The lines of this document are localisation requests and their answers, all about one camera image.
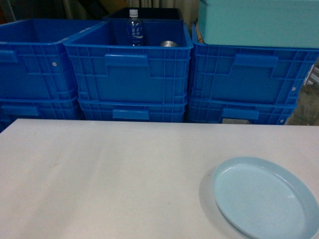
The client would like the light blue round tray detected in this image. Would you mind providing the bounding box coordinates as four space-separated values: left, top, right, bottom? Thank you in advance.
212 157 319 239

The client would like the blue crate bottom centre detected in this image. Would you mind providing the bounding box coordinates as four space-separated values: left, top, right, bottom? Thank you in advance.
78 99 187 122

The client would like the blue crate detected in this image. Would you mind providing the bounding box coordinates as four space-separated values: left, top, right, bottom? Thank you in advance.
64 18 193 104
185 98 297 125
188 24 319 105
0 97 85 131
0 19 98 100
78 99 187 122

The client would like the blue crate bottom right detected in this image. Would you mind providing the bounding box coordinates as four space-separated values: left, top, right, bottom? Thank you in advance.
185 98 297 125

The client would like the blue crate top centre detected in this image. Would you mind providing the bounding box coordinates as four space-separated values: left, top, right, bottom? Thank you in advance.
64 18 193 104

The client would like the silver metal can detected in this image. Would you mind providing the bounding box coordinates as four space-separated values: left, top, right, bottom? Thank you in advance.
160 40 178 47

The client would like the clear water bottle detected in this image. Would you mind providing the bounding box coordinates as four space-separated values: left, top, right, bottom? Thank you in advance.
127 9 144 46

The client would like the blue crate top right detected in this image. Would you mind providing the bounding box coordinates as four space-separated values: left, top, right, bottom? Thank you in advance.
188 24 319 105

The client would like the blue crate bottom left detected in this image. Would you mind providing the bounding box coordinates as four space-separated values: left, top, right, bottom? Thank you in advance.
0 97 85 131

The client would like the blue crate top left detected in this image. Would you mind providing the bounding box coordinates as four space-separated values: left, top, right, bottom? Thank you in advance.
0 19 98 100

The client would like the teal foam box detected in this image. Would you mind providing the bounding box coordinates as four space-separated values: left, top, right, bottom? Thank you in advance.
198 0 319 49

